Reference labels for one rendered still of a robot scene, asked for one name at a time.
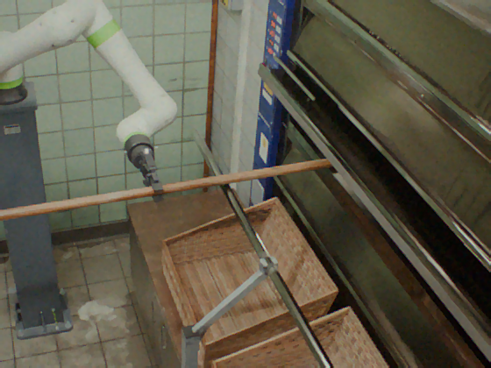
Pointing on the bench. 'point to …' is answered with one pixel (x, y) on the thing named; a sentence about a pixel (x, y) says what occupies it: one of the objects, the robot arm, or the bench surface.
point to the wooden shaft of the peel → (160, 191)
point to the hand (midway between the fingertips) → (156, 189)
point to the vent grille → (256, 192)
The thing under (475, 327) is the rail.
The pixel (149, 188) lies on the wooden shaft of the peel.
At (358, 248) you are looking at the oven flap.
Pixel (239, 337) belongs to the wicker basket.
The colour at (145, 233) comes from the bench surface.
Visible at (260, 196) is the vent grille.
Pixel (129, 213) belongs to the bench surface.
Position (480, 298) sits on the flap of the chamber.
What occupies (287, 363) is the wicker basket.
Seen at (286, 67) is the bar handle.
